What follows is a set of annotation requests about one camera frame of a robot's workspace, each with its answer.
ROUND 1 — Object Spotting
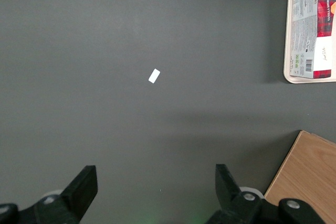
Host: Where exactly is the wooden two-drawer cabinet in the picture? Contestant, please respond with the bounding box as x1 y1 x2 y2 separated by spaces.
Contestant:
264 130 336 224

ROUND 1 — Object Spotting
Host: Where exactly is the red tartan cookie box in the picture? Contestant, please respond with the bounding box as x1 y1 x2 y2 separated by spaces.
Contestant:
288 0 336 79

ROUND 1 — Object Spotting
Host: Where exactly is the small white paper tag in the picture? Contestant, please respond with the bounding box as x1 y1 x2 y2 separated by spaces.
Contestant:
148 68 161 84

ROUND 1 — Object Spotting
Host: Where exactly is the beige plastic tray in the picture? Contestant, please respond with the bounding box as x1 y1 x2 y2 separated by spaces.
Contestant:
283 0 336 84

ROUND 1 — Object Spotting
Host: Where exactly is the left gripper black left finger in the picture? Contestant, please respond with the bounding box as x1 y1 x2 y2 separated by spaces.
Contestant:
0 165 99 224

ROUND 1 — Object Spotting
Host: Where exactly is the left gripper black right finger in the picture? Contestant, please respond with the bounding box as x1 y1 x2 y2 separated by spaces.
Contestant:
207 164 329 224

